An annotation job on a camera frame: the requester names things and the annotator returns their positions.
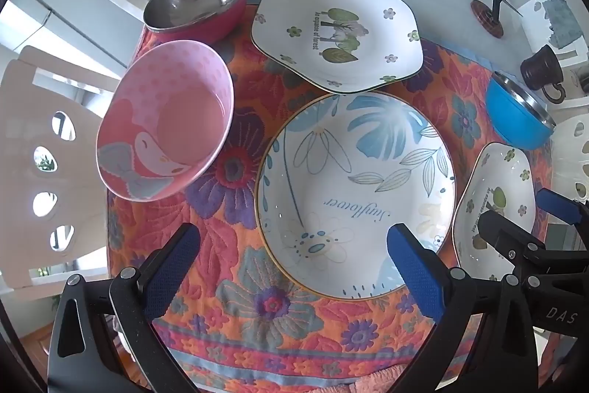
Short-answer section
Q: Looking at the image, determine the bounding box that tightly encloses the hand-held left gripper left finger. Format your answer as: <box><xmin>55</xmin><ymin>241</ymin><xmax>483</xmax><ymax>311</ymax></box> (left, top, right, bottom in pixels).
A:
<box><xmin>48</xmin><ymin>222</ymin><xmax>217</xmax><ymax>393</ymax></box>

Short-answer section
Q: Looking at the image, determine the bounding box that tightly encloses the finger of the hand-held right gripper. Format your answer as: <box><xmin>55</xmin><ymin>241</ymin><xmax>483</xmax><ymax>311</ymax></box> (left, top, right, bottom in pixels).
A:
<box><xmin>477</xmin><ymin>211</ymin><xmax>549</xmax><ymax>278</ymax></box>
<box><xmin>535</xmin><ymin>187</ymin><xmax>589</xmax><ymax>237</ymax></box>

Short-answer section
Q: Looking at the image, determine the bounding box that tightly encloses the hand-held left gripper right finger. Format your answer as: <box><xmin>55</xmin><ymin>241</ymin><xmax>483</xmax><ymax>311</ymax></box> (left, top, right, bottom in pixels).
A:
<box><xmin>387</xmin><ymin>224</ymin><xmax>539</xmax><ymax>393</ymax></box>

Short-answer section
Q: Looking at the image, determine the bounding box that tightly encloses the small white floral bowl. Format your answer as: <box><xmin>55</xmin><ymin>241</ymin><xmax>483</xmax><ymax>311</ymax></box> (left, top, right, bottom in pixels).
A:
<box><xmin>452</xmin><ymin>142</ymin><xmax>538</xmax><ymax>283</ymax></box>

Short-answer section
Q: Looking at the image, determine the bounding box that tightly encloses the pink cartoon print bowl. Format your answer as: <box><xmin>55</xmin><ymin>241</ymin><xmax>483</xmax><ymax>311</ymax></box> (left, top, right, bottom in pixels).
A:
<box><xmin>96</xmin><ymin>41</ymin><xmax>235</xmax><ymax>203</ymax></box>

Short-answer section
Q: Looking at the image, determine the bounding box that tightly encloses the white hexagonal floral plate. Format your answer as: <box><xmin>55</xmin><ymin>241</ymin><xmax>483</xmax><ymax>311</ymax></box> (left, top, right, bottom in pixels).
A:
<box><xmin>250</xmin><ymin>0</ymin><xmax>424</xmax><ymax>95</ymax></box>

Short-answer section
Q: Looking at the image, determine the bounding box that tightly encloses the steel bowl with blue outside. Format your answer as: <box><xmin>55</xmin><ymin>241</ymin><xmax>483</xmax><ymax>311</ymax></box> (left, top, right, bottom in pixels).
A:
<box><xmin>485</xmin><ymin>71</ymin><xmax>557</xmax><ymax>151</ymax></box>

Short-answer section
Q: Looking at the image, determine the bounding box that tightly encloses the orange floral tablecloth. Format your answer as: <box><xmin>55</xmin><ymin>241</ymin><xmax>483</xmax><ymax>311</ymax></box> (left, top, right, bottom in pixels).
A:
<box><xmin>103</xmin><ymin>4</ymin><xmax>560</xmax><ymax>393</ymax></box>

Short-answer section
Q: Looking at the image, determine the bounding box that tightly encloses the round blue leaf plate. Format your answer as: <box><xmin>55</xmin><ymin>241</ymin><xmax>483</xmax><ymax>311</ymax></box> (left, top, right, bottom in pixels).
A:
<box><xmin>254</xmin><ymin>93</ymin><xmax>457</xmax><ymax>301</ymax></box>

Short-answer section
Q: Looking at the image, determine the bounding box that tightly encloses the dark brown mug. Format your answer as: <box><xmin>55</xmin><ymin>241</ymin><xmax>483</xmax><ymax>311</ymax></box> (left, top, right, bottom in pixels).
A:
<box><xmin>520</xmin><ymin>44</ymin><xmax>568</xmax><ymax>103</ymax></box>

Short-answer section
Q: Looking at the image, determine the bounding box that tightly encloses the grey cloth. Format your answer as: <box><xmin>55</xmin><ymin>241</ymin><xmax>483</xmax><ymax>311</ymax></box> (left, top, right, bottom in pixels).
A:
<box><xmin>540</xmin><ymin>0</ymin><xmax>583</xmax><ymax>48</ymax></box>

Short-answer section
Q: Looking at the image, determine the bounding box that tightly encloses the brown phone stand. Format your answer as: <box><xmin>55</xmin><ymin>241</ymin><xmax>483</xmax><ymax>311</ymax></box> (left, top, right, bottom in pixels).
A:
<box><xmin>470</xmin><ymin>0</ymin><xmax>523</xmax><ymax>38</ymax></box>

